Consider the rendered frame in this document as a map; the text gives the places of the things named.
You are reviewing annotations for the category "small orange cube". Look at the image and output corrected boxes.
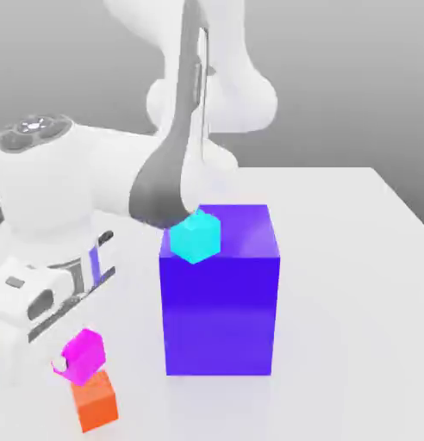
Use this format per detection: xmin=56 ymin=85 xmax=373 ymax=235
xmin=70 ymin=369 xmax=120 ymax=434

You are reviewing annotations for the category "small cyan cube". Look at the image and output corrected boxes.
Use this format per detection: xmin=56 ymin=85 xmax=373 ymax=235
xmin=169 ymin=208 xmax=222 ymax=266

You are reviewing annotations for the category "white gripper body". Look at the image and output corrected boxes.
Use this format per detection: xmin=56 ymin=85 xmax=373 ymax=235
xmin=9 ymin=264 xmax=118 ymax=382

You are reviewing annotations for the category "large blue box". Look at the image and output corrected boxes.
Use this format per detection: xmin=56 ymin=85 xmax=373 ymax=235
xmin=159 ymin=203 xmax=282 ymax=377

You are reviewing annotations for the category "small magenta cube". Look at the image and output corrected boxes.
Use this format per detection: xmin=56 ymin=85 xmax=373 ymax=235
xmin=52 ymin=327 xmax=107 ymax=388

